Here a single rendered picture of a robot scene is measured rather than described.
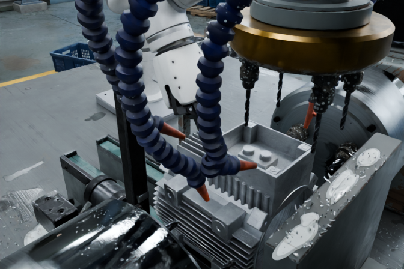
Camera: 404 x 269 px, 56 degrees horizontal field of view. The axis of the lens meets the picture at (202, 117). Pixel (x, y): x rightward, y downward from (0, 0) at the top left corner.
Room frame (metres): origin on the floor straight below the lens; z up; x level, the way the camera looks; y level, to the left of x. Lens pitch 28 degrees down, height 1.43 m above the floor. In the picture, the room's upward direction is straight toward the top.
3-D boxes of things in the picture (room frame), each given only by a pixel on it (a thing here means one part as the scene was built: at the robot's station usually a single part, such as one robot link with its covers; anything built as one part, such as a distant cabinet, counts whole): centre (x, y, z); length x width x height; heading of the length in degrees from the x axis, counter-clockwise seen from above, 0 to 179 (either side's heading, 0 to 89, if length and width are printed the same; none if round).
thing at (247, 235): (0.49, -0.06, 1.01); 0.20 x 0.19 x 0.19; 46
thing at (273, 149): (0.46, -0.08, 1.11); 0.12 x 0.11 x 0.07; 46
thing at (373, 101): (0.72, -0.33, 1.04); 0.37 x 0.25 x 0.25; 137
